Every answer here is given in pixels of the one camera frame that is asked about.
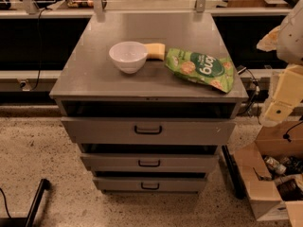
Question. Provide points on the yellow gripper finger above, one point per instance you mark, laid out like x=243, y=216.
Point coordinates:
x=269, y=41
x=285, y=93

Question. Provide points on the grey top drawer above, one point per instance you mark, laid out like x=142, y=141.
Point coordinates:
x=147, y=131

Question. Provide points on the grey drawer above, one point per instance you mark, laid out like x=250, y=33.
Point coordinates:
x=133, y=184
x=128, y=162
x=147, y=131

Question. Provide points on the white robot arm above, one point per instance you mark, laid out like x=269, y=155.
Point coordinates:
x=289, y=46

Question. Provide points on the grey metal drawer cabinet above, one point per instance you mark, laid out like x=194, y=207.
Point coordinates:
x=91, y=86

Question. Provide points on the grey middle drawer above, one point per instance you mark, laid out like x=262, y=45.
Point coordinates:
x=128, y=162

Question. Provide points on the grey bottom drawer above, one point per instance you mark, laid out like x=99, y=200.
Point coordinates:
x=133, y=184

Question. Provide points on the green snack bag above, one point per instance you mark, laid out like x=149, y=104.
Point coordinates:
x=201, y=68

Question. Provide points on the cardboard box with items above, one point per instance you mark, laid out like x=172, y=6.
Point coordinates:
x=285, y=139

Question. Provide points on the yellow sponge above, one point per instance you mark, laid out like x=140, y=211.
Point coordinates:
x=156, y=51

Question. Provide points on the white plastic bowl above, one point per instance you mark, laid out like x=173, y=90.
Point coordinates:
x=128, y=57

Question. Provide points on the black metal stand leg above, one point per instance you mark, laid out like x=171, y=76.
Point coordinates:
x=27, y=221

